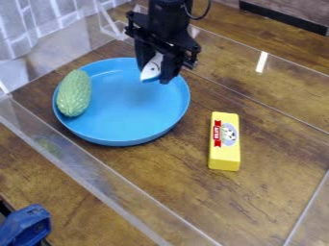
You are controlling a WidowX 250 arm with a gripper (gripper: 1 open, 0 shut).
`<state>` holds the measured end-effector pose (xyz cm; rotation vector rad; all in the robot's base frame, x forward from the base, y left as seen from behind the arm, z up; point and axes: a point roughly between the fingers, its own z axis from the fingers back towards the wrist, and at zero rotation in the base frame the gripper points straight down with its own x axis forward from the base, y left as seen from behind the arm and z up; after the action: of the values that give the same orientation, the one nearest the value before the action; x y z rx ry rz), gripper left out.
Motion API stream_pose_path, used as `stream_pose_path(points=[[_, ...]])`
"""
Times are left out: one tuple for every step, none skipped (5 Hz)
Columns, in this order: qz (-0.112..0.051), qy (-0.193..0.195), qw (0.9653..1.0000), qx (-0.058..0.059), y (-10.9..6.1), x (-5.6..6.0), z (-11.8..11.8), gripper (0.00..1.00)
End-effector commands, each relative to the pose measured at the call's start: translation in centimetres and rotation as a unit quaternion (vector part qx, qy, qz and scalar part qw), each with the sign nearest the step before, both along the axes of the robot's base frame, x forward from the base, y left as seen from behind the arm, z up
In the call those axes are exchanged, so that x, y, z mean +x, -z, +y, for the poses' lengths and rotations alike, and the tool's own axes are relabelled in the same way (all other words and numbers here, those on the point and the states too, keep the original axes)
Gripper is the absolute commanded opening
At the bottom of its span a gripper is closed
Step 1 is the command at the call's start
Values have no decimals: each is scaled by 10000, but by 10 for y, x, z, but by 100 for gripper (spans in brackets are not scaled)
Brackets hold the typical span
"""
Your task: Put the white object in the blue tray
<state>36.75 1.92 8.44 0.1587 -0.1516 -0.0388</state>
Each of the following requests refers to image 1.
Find blue plastic clamp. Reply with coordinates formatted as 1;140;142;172
0;204;51;246

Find black ribbed cable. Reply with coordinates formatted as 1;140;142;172
183;0;214;21

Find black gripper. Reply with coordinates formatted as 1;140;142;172
124;0;202;85

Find yellow toy butter block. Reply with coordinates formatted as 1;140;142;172
209;111;241;171

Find green bumpy toy gourd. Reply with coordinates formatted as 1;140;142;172
56;70;91;117

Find white wooden toy fish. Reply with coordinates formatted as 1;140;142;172
140;43;174;82

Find blue round plastic tray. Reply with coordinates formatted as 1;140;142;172
53;58;190;146

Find black baseboard strip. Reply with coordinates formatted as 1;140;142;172
239;0;329;37

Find grey checkered curtain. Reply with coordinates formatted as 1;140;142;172
0;0;130;61

